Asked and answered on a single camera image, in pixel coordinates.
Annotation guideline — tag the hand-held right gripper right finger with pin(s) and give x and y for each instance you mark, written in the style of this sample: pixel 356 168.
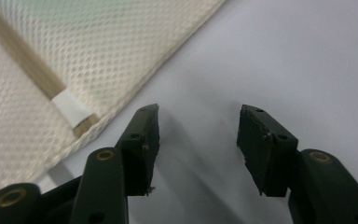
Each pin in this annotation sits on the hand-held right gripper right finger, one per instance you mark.
pixel 261 149

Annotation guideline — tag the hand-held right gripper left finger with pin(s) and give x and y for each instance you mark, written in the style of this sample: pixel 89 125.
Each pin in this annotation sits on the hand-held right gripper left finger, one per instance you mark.
pixel 140 146

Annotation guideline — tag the white zipper tab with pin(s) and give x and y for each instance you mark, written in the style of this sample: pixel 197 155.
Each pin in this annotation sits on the white zipper tab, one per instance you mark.
pixel 71 109

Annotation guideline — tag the cream mesh laundry bag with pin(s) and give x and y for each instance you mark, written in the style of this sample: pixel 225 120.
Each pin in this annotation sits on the cream mesh laundry bag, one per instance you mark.
pixel 121 46

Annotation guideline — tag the light blue table mat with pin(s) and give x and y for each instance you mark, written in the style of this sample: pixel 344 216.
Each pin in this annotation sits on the light blue table mat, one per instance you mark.
pixel 261 46

